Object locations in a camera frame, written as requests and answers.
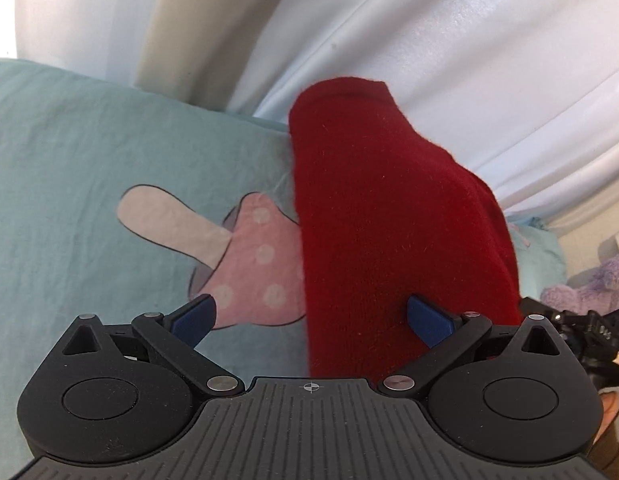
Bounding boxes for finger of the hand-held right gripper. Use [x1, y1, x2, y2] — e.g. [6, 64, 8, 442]
[518, 297, 566, 324]

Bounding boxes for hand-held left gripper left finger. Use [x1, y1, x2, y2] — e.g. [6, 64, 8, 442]
[44, 294, 243, 398]

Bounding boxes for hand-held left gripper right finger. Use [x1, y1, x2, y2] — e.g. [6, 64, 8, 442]
[382, 295, 576, 399]

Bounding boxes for red knit sweater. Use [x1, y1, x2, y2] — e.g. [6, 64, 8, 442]
[288, 76, 523, 380]

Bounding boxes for person's right forearm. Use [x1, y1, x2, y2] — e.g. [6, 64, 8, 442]
[587, 391, 619, 480]

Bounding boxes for purple plush toy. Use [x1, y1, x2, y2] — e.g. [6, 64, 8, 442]
[539, 251, 619, 317]

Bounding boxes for teal mushroom print bedsheet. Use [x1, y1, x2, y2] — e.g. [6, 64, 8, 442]
[0, 58, 569, 473]

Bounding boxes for beige curtain panel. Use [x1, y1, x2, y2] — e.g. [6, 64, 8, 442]
[133, 0, 295, 113]

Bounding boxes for white curtain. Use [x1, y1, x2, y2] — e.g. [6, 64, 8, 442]
[12, 0, 619, 223]

